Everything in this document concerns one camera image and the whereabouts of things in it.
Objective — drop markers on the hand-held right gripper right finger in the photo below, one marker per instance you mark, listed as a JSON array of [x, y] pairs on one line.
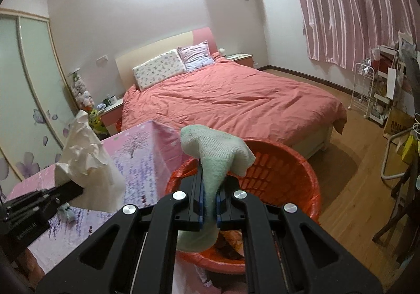
[[220, 210]]

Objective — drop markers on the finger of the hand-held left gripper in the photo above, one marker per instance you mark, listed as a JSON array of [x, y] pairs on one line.
[[65, 192]]

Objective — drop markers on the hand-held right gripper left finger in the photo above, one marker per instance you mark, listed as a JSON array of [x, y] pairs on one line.
[[200, 202]]

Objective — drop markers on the white tissue paper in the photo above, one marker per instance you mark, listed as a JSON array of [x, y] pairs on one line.
[[88, 162]]

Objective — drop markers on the pale green sock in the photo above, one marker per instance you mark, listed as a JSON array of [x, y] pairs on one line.
[[216, 149]]

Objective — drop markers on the red plastic basket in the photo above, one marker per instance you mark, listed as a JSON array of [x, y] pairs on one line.
[[285, 176]]

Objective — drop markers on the small crumpled paper scrap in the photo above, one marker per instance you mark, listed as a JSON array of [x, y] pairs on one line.
[[66, 212]]

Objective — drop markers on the dark wrappers in basket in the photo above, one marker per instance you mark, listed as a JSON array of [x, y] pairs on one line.
[[231, 243]]

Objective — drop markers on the green yellow plush toy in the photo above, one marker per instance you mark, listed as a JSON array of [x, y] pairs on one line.
[[96, 121]]

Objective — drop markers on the pink nightstand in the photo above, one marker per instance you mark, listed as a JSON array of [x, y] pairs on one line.
[[110, 118], [244, 60]]

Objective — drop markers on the pile of plush toys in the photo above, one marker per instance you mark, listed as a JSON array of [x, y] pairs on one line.
[[82, 94]]

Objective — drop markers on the dark green mug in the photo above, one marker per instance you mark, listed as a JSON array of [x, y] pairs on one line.
[[110, 101]]

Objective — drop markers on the bed with pink duvet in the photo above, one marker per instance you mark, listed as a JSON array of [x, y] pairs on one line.
[[236, 97]]

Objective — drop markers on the floral sliding door wardrobe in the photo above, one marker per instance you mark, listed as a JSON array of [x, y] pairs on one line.
[[29, 84]]

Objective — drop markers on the white floral pillow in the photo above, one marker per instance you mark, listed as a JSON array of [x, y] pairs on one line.
[[157, 69]]

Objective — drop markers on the purple ruffled pillow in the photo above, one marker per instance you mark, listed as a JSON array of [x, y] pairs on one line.
[[197, 56]]

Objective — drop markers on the small white round lamp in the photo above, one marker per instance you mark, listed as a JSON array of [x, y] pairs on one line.
[[222, 52]]

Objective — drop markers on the beige pink headboard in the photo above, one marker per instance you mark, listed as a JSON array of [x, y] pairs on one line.
[[147, 51]]

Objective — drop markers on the dark wooden chair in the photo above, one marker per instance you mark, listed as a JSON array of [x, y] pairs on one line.
[[403, 215]]

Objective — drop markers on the brown cardboard box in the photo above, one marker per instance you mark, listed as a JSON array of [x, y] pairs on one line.
[[397, 125]]

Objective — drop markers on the white shelf cart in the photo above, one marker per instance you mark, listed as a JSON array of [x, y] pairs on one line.
[[380, 97]]

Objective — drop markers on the yellow bag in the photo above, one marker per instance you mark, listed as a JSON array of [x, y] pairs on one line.
[[411, 149]]

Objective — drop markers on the white paper bag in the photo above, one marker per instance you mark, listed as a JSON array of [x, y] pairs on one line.
[[393, 84]]

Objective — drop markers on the dark grey board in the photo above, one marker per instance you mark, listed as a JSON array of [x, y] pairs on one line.
[[414, 77]]

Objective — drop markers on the pink striped curtain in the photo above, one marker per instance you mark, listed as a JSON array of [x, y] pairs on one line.
[[354, 5]]

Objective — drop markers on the white wall switch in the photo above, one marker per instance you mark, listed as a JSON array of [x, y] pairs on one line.
[[102, 58]]

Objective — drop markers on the white tube frame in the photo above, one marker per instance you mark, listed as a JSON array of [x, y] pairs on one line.
[[385, 162]]

